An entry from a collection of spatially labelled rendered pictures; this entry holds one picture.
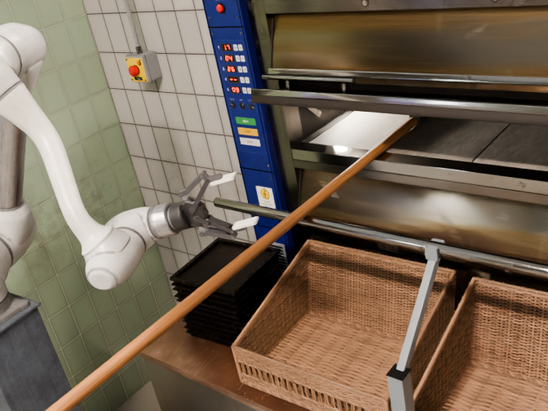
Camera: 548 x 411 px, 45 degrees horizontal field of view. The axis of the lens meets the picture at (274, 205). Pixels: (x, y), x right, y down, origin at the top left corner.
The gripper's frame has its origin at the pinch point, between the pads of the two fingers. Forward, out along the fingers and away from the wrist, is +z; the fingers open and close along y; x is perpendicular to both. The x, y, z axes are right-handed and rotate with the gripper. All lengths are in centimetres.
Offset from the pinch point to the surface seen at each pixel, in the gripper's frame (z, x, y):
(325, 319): -11, -39, 72
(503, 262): 57, 13, 25
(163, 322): -11.7, 37.3, 6.0
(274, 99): 3.3, -41.2, -9.4
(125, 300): -110, -71, 66
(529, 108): 70, -10, 1
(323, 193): 13.8, -18.4, 13.4
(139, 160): -83, -93, 13
